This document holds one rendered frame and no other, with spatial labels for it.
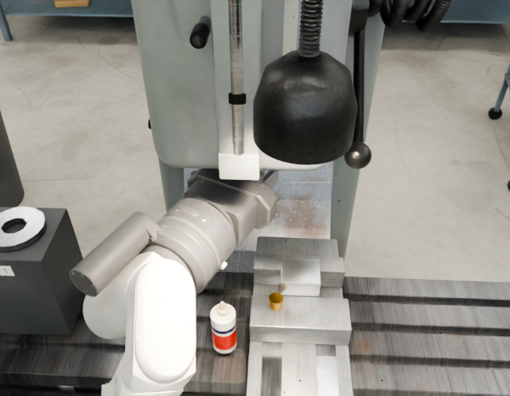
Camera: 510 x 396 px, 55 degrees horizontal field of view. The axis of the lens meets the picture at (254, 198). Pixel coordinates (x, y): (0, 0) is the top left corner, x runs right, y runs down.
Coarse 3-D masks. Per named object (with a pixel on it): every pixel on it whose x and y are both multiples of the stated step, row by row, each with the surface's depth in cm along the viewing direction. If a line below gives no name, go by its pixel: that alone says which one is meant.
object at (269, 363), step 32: (256, 256) 83; (288, 256) 83; (320, 256) 83; (256, 288) 83; (320, 288) 83; (256, 352) 73; (288, 352) 73; (320, 352) 73; (256, 384) 69; (288, 384) 69; (320, 384) 69
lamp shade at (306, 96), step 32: (288, 64) 31; (320, 64) 31; (256, 96) 33; (288, 96) 31; (320, 96) 31; (352, 96) 32; (256, 128) 34; (288, 128) 31; (320, 128) 31; (352, 128) 33; (288, 160) 33; (320, 160) 33
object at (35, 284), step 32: (0, 224) 76; (32, 224) 76; (64, 224) 80; (0, 256) 72; (32, 256) 72; (64, 256) 80; (0, 288) 76; (32, 288) 76; (64, 288) 80; (0, 320) 81; (32, 320) 81; (64, 320) 81
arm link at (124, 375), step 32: (128, 288) 45; (160, 288) 45; (192, 288) 47; (128, 320) 44; (160, 320) 44; (192, 320) 46; (128, 352) 43; (160, 352) 43; (192, 352) 45; (128, 384) 42; (160, 384) 43
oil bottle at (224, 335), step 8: (224, 304) 76; (216, 312) 77; (224, 312) 76; (232, 312) 77; (216, 320) 76; (224, 320) 76; (232, 320) 76; (216, 328) 77; (224, 328) 76; (232, 328) 77; (216, 336) 78; (224, 336) 78; (232, 336) 79; (216, 344) 80; (224, 344) 79; (232, 344) 80; (224, 352) 81
